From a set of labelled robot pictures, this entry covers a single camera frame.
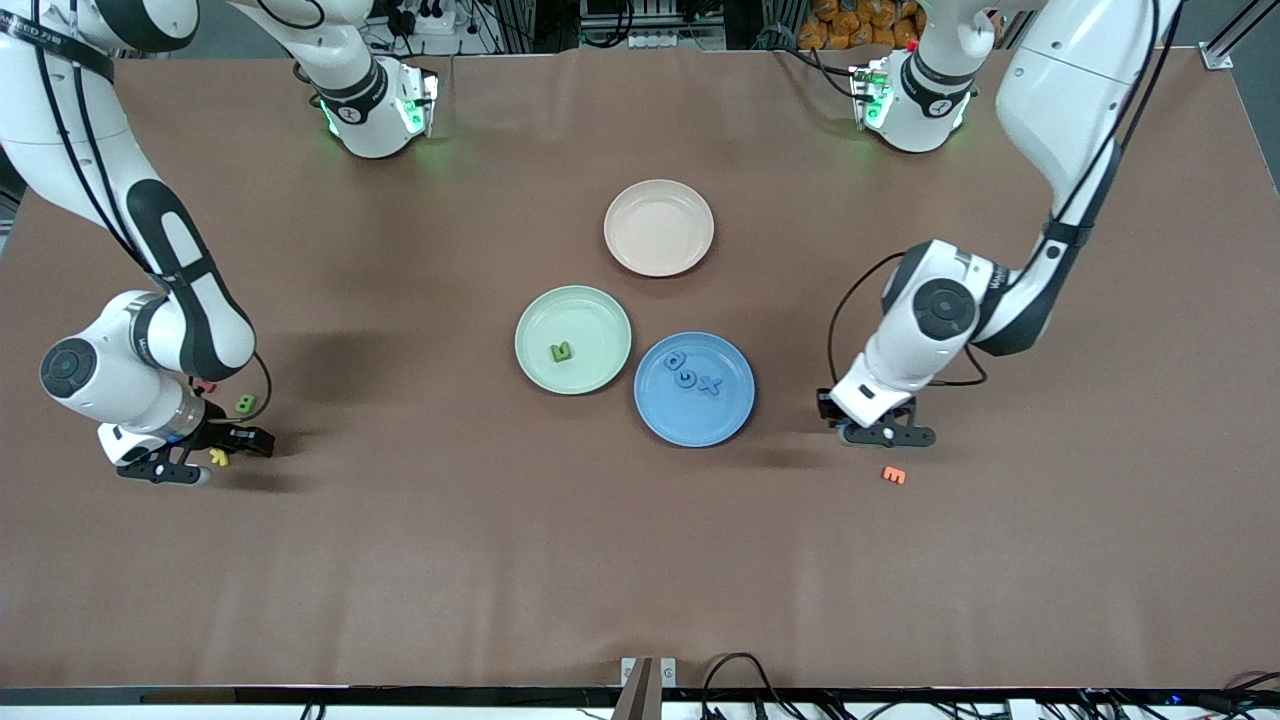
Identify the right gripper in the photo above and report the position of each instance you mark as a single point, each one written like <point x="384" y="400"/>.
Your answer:
<point x="222" y="434"/>

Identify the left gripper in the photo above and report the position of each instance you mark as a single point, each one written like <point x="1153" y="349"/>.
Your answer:
<point x="826" y="410"/>

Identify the blue letter X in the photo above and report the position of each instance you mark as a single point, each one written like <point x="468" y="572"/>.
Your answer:
<point x="710" y="386"/>

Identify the green letter u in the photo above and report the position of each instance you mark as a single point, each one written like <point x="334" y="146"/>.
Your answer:
<point x="564" y="356"/>

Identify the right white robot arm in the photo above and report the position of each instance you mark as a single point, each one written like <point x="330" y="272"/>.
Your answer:
<point x="60" y="120"/>

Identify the orange letter E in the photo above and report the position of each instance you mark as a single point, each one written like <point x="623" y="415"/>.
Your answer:
<point x="893" y="476"/>

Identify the blue plate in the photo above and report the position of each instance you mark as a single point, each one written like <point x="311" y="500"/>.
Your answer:
<point x="694" y="420"/>

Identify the brown table cover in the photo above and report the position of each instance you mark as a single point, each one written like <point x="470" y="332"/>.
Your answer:
<point x="400" y="560"/>

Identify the beige plate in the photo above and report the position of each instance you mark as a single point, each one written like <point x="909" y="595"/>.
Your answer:
<point x="660" y="230"/>

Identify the green plate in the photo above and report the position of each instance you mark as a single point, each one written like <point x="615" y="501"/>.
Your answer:
<point x="590" y="320"/>

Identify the pile of orange objects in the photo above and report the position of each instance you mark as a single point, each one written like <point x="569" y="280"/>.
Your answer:
<point x="860" y="22"/>

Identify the white power strip with plugs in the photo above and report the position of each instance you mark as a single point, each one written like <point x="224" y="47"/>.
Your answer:
<point x="437" y="18"/>

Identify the black table edge rail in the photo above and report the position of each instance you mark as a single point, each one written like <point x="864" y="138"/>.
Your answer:
<point x="300" y="695"/>

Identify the silver clamp bracket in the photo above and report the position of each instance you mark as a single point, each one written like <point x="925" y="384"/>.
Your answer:
<point x="668" y="672"/>

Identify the aluminium frame post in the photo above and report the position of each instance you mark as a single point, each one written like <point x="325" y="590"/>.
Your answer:
<point x="1215" y="55"/>

